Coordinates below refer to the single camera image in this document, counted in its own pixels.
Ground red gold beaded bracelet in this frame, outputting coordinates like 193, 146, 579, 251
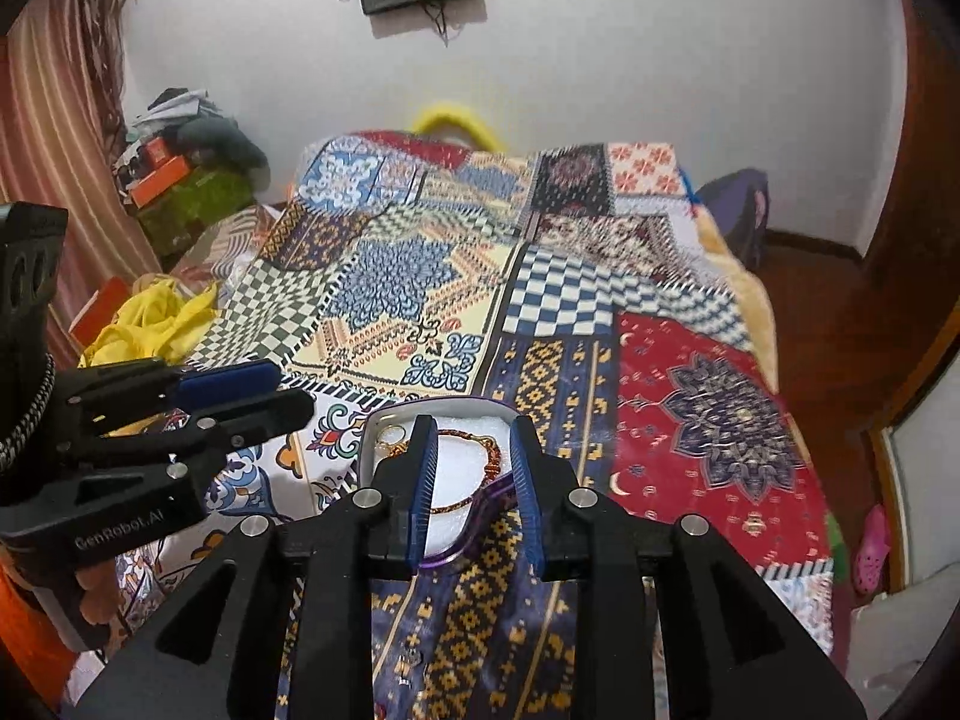
374, 424, 506, 517

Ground purple jewelry tin white lining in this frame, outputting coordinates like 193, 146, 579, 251
358, 397, 519, 571

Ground hand holding other gripper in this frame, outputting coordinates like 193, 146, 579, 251
0, 538, 122, 653

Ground yellow cloth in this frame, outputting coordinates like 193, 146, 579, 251
78, 278, 218, 367

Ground red box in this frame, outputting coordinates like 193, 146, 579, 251
68, 277, 132, 349

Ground orange box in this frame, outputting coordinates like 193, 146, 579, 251
128, 154, 192, 208

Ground colourful patchwork bedspread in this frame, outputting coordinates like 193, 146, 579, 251
67, 130, 838, 720

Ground grey clothes pile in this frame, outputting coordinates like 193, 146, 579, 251
130, 86, 268, 172

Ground pink croc sandal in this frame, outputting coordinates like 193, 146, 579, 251
853, 504, 892, 596

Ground striped pink curtain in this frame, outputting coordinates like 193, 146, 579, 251
2, 0, 160, 367

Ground yellow pillow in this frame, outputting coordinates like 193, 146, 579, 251
410, 101, 506, 153

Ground dark purple bag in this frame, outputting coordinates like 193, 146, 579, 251
698, 167, 770, 271

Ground brown wooden door frame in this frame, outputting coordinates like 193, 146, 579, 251
760, 0, 958, 440

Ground black dangling cables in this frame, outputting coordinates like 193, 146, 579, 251
419, 0, 461, 47

